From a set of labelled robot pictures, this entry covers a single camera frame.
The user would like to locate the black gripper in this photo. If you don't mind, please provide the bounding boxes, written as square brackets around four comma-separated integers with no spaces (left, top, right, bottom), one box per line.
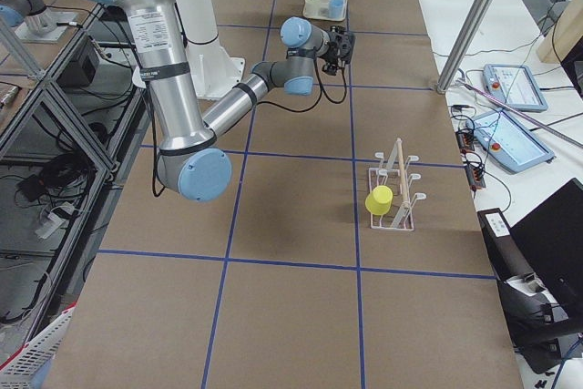
[320,26,356,76]

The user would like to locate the yellow plastic cup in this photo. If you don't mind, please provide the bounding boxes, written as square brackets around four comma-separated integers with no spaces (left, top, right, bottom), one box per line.
[365,185,394,216]

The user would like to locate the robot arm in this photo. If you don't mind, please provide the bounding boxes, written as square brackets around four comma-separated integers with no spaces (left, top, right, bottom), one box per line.
[175,0,245,104]
[92,0,355,202]

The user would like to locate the pale green plastic cup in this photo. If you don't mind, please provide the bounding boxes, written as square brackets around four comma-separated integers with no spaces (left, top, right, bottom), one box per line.
[303,0,322,18]

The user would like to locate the blue plastic cup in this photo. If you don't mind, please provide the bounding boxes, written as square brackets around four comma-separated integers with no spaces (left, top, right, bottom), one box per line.
[328,0,343,20]

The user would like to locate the cream plastic tray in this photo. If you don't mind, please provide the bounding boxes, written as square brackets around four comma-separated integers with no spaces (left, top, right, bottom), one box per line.
[302,0,348,22]

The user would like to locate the teach pendant with red button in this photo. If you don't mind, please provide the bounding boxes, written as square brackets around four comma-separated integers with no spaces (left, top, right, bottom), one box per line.
[465,110,555,173]

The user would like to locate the metal rod stand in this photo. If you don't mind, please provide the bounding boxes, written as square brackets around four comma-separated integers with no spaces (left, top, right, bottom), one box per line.
[455,79,583,149]

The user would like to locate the black laptop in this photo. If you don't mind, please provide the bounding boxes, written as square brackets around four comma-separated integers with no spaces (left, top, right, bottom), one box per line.
[511,178,582,303]

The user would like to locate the white wire cup rack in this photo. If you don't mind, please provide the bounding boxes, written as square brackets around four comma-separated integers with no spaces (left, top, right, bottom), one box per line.
[367,138,427,231]

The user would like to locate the aluminium frame post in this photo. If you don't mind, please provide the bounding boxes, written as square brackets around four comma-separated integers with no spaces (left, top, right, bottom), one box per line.
[435,0,493,94]

